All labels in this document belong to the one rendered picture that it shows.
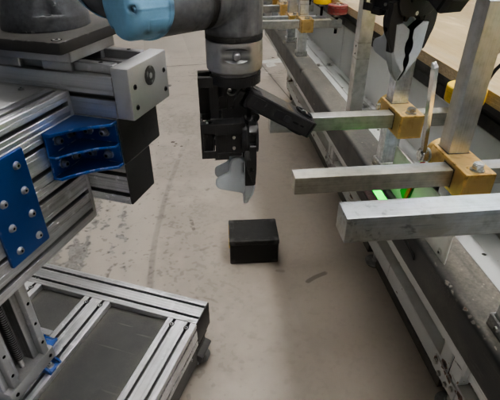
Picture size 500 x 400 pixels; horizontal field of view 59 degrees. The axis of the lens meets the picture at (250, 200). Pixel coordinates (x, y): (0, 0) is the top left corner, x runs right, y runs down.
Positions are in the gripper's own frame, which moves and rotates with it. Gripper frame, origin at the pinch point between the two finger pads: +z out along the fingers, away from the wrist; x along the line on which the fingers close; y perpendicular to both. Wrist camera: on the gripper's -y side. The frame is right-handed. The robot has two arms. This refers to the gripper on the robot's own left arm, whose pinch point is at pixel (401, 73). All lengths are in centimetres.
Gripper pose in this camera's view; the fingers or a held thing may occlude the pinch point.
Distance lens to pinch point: 76.1
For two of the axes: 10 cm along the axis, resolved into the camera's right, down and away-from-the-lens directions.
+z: 0.0, 8.4, 5.4
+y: -4.4, -4.9, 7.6
